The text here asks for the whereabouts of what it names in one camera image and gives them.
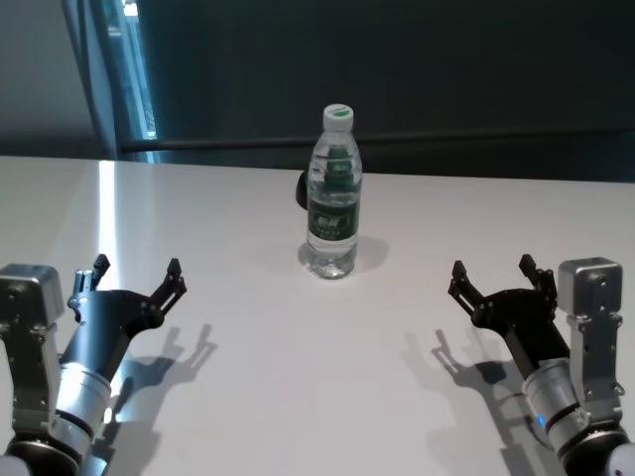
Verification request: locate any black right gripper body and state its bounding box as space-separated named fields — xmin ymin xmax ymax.
xmin=473 ymin=287 xmax=572 ymax=381

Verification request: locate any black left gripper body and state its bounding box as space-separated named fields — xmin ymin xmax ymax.
xmin=60 ymin=291 xmax=164 ymax=371

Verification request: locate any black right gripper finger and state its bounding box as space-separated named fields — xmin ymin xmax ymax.
xmin=447 ymin=261 xmax=490 ymax=327
xmin=518 ymin=253 xmax=560 ymax=312

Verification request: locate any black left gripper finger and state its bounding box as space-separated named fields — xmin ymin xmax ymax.
xmin=67 ymin=253 xmax=110 ymax=311
xmin=146 ymin=257 xmax=187 ymax=326

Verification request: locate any clear water bottle green label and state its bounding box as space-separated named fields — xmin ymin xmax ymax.
xmin=306 ymin=102 xmax=363 ymax=280

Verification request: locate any grey railing handrail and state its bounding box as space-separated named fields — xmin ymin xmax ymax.
xmin=121 ymin=129 xmax=635 ymax=153

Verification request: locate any green YES button black base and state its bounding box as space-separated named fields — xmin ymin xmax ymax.
xmin=293 ymin=173 xmax=312 ymax=209

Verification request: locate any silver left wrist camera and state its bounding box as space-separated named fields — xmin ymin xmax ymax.
xmin=0 ymin=263 xmax=68 ymax=438

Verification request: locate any grey railing post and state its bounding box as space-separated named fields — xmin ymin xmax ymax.
xmin=63 ymin=0 xmax=121 ymax=161

